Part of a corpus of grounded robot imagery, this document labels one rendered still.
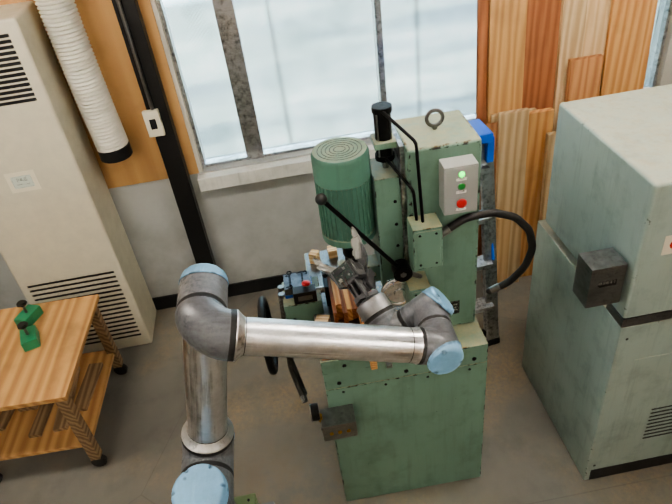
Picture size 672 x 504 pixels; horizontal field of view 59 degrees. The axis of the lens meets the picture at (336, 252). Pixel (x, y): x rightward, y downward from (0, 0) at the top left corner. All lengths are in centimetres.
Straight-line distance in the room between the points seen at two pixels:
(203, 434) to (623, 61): 264
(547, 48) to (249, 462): 241
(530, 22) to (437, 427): 191
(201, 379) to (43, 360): 144
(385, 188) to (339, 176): 16
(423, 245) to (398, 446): 94
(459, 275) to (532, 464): 108
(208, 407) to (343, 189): 72
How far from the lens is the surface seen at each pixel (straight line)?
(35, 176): 304
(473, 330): 216
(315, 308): 209
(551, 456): 285
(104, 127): 297
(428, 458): 255
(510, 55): 311
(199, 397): 164
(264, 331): 133
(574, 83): 323
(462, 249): 196
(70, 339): 298
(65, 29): 285
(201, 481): 175
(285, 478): 280
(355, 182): 176
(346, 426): 215
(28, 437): 317
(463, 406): 234
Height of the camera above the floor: 232
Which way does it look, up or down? 37 degrees down
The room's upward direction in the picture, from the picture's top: 8 degrees counter-clockwise
